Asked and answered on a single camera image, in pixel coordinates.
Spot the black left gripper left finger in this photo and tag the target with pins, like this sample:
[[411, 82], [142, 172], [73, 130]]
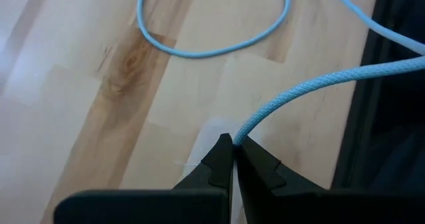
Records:
[[206, 190]]

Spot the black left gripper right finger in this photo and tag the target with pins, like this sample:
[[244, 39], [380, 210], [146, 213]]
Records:
[[282, 207]]

